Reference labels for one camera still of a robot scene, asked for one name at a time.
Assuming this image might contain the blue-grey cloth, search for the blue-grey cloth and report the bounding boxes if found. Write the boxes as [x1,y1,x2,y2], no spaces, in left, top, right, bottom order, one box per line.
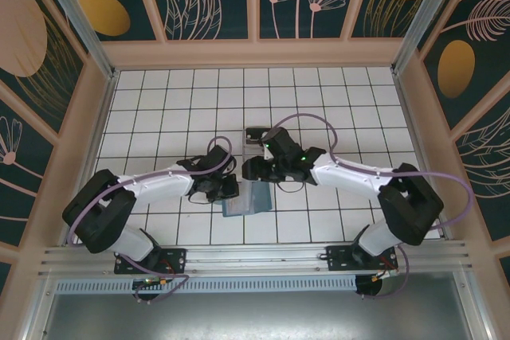
[221,180,275,220]

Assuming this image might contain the clear acrylic card box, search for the clear acrylic card box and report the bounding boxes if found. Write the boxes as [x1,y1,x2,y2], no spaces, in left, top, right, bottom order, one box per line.
[241,126,273,160]

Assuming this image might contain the grey metal sheet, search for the grey metal sheet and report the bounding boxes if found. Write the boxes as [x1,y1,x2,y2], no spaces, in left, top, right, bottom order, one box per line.
[39,291,475,340]

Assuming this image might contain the thin black cable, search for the thin black cable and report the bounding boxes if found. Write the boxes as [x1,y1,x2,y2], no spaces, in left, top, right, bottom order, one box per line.
[276,179,308,194]

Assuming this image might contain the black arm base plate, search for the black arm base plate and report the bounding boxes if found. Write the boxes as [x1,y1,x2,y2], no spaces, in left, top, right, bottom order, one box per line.
[114,248,188,276]
[325,244,399,272]

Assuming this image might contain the aluminium mounting rail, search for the aluminium mounting rail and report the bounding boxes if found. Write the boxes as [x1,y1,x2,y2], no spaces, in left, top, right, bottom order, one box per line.
[37,239,479,277]

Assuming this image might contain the grey slotted cable duct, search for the grey slotted cable duct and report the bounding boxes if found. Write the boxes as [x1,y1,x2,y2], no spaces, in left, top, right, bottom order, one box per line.
[55,275,358,294]

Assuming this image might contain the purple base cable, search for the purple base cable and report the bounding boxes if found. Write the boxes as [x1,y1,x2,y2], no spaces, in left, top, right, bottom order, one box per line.
[360,244,411,301]
[119,258,190,304]

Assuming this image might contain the aluminium frame post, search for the aluminium frame post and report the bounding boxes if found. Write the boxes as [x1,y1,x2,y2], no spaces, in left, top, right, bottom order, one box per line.
[33,0,120,80]
[391,0,457,74]

